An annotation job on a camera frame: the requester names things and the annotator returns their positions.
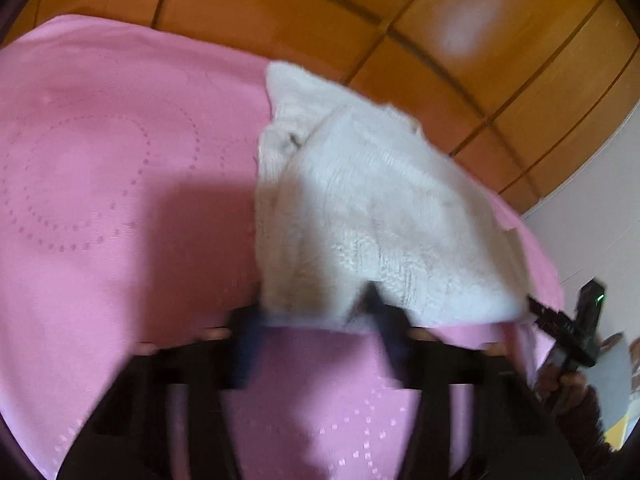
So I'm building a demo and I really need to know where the white knitted sweater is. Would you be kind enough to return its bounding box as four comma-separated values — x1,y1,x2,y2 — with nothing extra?
255,62,530,330

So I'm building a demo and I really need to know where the right hand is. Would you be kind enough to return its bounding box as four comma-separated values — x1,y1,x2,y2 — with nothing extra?
536,365,614,460

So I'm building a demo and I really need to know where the pink bed sheet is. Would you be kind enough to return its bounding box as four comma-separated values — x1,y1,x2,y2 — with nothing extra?
0,13,566,480

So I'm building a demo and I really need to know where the orange wooden wardrobe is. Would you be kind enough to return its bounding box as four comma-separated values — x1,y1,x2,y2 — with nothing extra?
1,0,639,211

